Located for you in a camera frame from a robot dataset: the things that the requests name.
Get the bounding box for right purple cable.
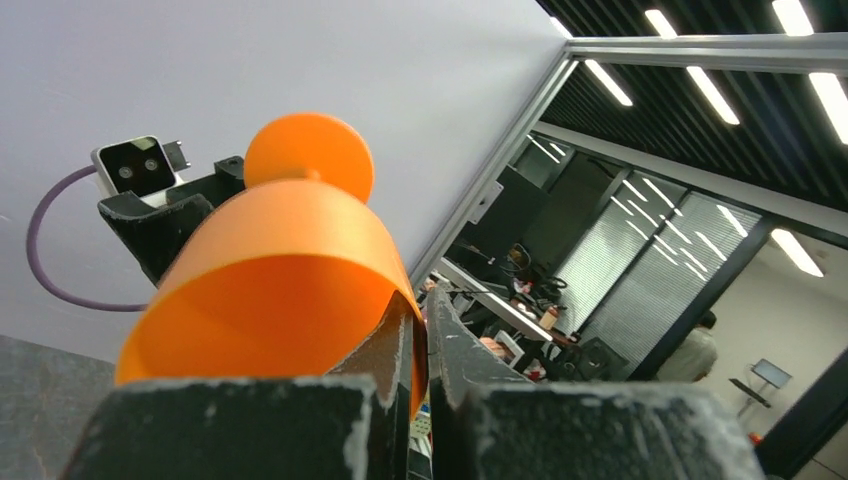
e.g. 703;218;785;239
25;165;148;313

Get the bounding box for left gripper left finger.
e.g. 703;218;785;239
62;294;414;479

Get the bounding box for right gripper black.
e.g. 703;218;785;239
97;156;245;285

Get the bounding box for orange plastic wine glass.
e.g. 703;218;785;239
114;112;427;412

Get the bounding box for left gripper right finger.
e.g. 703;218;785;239
427;288;764;479

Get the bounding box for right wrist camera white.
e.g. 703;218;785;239
90;135;188;203

